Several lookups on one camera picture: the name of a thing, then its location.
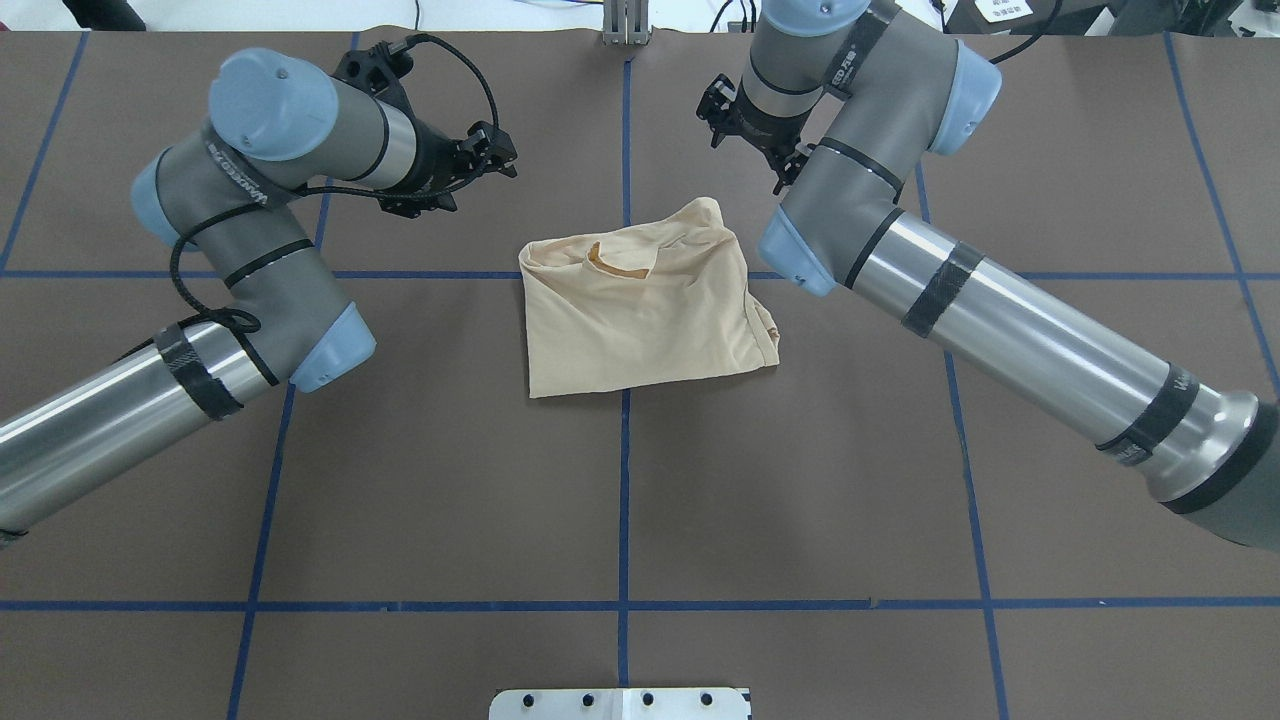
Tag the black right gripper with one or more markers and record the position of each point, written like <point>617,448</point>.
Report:
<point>768,124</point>

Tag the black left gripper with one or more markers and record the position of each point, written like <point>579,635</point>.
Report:
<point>431,153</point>

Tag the cream printed long-sleeve shirt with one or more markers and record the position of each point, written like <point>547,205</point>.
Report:
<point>654,303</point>

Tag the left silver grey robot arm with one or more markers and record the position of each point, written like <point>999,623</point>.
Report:
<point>264,307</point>

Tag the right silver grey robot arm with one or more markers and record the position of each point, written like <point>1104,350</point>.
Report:
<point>843,98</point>

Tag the black box with label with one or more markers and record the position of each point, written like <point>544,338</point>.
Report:
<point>1072,18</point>

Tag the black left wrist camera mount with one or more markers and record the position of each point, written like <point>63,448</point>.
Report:
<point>378,72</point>

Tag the aluminium frame post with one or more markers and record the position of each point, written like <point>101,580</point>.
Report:
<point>626,22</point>

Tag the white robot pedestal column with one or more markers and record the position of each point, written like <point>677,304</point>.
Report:
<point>623,703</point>

